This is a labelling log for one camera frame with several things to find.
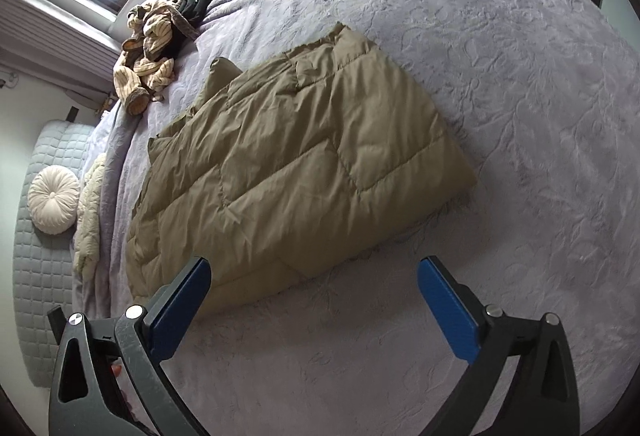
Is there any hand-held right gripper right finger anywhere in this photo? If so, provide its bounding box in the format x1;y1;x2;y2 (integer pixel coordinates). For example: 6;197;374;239
417;256;581;436

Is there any cream quilted jacket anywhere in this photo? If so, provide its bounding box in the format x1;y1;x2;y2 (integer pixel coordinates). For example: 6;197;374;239
73;152;109;283

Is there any bed with lilac cover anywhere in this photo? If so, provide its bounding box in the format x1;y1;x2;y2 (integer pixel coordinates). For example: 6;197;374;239
72;0;640;436

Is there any grey quilted headboard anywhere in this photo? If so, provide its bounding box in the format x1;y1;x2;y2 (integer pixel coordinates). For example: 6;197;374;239
11;120;97;388

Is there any cream striped garment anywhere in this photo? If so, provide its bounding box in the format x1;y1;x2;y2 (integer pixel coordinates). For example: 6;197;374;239
112;0;201;117

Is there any round cream cushion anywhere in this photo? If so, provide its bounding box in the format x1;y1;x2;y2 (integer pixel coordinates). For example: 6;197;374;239
28;166;81;235

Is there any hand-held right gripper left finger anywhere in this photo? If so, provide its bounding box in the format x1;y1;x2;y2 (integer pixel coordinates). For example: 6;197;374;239
48;257;212;436

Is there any olive puffer jacket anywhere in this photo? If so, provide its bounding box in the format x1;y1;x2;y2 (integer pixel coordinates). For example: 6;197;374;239
126;22;477;317

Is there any dark garment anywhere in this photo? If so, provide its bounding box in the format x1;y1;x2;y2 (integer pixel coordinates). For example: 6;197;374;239
175;0;224;30

